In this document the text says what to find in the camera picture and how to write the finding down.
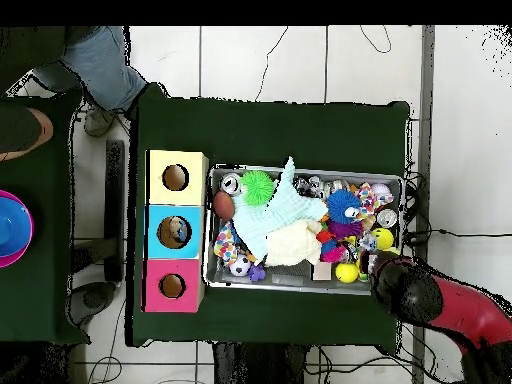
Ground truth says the plain wooden cube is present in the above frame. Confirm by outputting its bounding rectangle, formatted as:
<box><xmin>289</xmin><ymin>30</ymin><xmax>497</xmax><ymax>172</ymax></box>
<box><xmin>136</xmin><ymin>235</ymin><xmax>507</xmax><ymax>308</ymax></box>
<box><xmin>312</xmin><ymin>261</ymin><xmax>333</xmax><ymax>282</ymax></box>

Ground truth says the cream knit cloth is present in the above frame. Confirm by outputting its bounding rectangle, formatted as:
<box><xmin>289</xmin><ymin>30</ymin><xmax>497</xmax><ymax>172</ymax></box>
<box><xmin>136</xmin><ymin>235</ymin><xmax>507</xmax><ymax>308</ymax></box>
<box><xmin>264</xmin><ymin>218</ymin><xmax>324</xmax><ymax>268</ymax></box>

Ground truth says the shallow clear mesh bin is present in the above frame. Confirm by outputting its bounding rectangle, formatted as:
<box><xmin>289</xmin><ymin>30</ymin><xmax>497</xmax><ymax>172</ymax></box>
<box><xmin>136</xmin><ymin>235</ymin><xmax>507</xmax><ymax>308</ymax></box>
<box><xmin>202</xmin><ymin>162</ymin><xmax>405</xmax><ymax>298</ymax></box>

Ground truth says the wooden box with three holes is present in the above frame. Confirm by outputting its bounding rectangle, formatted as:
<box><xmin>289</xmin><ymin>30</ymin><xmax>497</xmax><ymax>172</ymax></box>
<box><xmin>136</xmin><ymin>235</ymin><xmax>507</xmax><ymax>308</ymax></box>
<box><xmin>141</xmin><ymin>149</ymin><xmax>210</xmax><ymax>314</ymax></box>

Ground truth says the blue spiky rubber ball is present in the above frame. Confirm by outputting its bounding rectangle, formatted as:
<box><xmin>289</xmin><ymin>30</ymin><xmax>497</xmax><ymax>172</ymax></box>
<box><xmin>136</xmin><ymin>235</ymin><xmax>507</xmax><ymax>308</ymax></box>
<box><xmin>326</xmin><ymin>188</ymin><xmax>363</xmax><ymax>225</ymax></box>

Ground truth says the black printed can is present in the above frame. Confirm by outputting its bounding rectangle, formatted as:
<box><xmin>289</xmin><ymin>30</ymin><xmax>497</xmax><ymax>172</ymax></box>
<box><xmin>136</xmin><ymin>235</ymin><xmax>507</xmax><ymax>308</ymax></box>
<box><xmin>293</xmin><ymin>175</ymin><xmax>325</xmax><ymax>199</ymax></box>

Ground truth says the mint green knit cloth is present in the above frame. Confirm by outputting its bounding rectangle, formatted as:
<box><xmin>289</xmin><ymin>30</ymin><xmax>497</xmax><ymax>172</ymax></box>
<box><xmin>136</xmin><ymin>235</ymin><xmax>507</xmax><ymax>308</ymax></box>
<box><xmin>231</xmin><ymin>155</ymin><xmax>330</xmax><ymax>263</ymax></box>

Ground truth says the small black white soccer ball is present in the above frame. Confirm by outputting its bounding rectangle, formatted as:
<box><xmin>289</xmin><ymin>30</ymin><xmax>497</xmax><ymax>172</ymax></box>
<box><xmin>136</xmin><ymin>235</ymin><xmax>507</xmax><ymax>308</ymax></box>
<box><xmin>228</xmin><ymin>254</ymin><xmax>252</xmax><ymax>278</ymax></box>

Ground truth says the green spiky rubber ball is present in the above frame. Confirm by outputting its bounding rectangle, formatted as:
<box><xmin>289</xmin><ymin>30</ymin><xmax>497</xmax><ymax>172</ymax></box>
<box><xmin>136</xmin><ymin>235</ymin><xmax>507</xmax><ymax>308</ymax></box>
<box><xmin>239</xmin><ymin>170</ymin><xmax>276</xmax><ymax>207</ymax></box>

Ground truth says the colourful dotted cloth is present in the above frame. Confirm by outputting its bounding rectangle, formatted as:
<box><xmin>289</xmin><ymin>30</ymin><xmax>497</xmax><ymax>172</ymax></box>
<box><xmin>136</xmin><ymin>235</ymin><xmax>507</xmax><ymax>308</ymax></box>
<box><xmin>212</xmin><ymin>222</ymin><xmax>241</xmax><ymax>266</ymax></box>

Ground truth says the small brown football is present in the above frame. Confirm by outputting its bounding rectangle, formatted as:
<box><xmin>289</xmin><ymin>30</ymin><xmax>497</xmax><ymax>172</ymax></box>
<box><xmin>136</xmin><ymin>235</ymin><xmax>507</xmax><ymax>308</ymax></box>
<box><xmin>211</xmin><ymin>190</ymin><xmax>236</xmax><ymax>222</ymax></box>

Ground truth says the plain silver can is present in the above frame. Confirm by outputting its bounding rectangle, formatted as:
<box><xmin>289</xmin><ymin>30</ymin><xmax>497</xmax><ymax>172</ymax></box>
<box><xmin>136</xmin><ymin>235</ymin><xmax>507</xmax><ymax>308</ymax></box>
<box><xmin>219</xmin><ymin>172</ymin><xmax>242</xmax><ymax>196</ymax></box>

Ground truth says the dark green tablecloth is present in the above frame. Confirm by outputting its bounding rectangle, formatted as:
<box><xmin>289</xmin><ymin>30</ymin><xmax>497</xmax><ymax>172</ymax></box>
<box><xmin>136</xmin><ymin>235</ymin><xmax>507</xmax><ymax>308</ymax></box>
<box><xmin>0</xmin><ymin>88</ymin><xmax>90</xmax><ymax>345</ymax></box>
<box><xmin>124</xmin><ymin>81</ymin><xmax>412</xmax><ymax>348</ymax></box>

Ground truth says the black upright panel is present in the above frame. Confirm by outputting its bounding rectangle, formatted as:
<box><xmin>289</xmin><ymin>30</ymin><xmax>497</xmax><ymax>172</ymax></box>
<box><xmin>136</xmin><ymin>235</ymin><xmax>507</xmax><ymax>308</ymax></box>
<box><xmin>104</xmin><ymin>139</ymin><xmax>126</xmax><ymax>283</ymax></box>

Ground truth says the person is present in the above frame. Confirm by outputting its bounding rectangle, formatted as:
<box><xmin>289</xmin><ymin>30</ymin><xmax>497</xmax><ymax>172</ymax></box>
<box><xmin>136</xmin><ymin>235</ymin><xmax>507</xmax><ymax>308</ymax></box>
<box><xmin>0</xmin><ymin>26</ymin><xmax>149</xmax><ymax>138</ymax></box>

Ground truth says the pink bowl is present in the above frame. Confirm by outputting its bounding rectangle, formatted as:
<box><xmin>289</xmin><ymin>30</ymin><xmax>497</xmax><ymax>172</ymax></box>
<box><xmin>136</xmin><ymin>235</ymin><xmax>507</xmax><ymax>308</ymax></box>
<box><xmin>0</xmin><ymin>189</ymin><xmax>36</xmax><ymax>269</ymax></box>

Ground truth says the blue bowl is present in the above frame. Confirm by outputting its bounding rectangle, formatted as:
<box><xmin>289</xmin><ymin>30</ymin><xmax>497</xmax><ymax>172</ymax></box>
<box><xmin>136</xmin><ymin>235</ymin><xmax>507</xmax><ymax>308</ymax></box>
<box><xmin>0</xmin><ymin>196</ymin><xmax>33</xmax><ymax>258</ymax></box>

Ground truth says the black floor power cable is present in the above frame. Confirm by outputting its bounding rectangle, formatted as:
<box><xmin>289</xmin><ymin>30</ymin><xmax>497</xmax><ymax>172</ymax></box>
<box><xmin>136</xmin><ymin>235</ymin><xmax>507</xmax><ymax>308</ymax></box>
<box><xmin>429</xmin><ymin>228</ymin><xmax>512</xmax><ymax>239</ymax></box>

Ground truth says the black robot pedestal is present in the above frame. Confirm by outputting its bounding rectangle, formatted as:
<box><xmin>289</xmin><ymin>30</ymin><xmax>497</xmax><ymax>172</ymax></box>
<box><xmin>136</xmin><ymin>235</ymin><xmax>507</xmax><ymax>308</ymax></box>
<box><xmin>211</xmin><ymin>341</ymin><xmax>311</xmax><ymax>384</ymax></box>

